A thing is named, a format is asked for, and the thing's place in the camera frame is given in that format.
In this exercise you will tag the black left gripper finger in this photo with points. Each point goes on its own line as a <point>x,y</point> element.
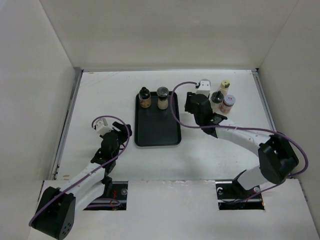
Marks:
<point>125,132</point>
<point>118,126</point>

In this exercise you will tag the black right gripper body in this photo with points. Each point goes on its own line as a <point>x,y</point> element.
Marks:
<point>198,119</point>

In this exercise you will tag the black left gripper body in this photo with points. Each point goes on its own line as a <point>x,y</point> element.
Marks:
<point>118,145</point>

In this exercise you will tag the black knob spice bottle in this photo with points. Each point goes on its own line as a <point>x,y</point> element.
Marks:
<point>144,96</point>

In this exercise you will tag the silver lid blue label jar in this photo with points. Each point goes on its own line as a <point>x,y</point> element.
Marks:
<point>205,82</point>

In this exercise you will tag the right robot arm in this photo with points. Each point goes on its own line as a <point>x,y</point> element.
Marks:
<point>276,157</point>

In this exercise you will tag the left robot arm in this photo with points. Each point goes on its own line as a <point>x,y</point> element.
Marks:
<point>58,206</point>

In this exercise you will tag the yellow cap condiment bottle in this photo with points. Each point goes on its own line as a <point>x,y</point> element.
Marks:
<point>224,87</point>

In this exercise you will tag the black knob grinder bottle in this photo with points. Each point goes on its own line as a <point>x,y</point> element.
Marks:
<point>216,100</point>

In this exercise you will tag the red label lid spice jar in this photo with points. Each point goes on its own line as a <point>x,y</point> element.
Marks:
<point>227,103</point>

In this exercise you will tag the black rectangular tray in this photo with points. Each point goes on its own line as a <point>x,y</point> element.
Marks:
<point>155,127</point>

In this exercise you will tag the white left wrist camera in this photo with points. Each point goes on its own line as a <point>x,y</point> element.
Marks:
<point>102,128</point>

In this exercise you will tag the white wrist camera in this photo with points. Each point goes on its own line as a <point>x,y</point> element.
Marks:
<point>203,90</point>
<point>102,128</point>

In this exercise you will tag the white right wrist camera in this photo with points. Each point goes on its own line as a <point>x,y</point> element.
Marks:
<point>203,90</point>

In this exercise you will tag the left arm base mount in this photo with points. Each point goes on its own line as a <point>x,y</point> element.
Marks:
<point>110,195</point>

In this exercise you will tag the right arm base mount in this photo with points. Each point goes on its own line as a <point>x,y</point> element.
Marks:
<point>234,197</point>

